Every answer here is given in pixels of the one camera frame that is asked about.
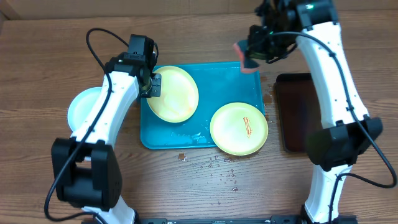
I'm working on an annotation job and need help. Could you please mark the yellow plate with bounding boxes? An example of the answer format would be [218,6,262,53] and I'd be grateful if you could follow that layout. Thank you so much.
[210,102,269,156]
[147,66,199,123]

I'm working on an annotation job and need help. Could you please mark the pink green scrub sponge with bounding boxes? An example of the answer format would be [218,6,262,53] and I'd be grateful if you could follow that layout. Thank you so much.
[233,40,259,74]

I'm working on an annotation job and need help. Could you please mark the light blue plate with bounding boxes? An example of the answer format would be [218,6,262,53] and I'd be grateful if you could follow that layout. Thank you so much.
[67,87,101,132]

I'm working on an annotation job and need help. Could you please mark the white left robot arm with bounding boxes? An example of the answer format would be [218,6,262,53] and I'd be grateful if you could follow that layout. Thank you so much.
[44,52,161,223]

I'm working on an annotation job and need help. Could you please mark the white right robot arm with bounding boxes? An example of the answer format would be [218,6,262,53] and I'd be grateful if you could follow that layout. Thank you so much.
[236,22,390,223]

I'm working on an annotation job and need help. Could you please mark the teal plastic tray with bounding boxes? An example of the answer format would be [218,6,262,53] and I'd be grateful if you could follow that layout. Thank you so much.
[140,62,265,150]

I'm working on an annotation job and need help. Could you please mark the black water tray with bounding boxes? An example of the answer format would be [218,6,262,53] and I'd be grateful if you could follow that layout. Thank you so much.
[274,73,322,153]

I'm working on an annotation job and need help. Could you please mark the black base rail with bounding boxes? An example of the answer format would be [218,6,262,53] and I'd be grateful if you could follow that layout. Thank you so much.
[81,213,358,224]

